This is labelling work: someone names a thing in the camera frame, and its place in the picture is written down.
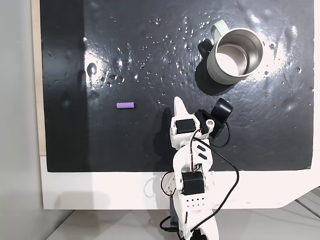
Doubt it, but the purple ribbed pen grip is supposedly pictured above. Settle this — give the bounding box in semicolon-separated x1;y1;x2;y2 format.
116;101;136;110

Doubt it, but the black table mat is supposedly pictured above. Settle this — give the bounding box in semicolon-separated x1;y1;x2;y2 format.
39;0;315;173

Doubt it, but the pale green steel mug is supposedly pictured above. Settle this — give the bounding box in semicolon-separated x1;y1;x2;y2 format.
205;19;264;87

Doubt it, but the red black motor wire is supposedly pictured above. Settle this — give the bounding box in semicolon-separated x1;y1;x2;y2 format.
189;128;204;174

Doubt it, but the black oval camera box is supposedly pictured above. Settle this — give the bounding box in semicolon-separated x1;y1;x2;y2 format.
194;97;235;140

